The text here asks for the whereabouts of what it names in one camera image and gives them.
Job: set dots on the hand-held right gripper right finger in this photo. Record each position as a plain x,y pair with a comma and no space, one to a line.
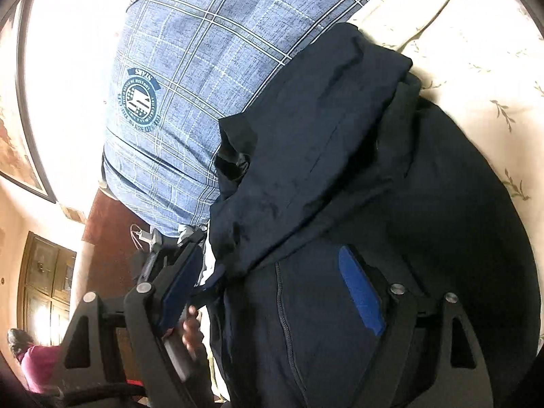
361,293

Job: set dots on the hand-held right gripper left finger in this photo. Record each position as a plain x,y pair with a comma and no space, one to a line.
180,284

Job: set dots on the dark navy garment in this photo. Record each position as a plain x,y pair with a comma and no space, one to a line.
340,157

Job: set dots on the person's left hand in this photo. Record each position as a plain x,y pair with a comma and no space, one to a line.
191,331

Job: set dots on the wooden cabinet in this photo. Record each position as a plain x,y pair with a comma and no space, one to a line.
42,272

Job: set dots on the blue plaid pillow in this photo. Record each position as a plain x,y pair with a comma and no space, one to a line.
191,51

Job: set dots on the cream floral bedsheet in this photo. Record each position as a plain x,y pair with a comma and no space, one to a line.
467,51

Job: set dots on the framed wall picture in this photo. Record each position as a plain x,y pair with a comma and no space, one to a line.
12,136

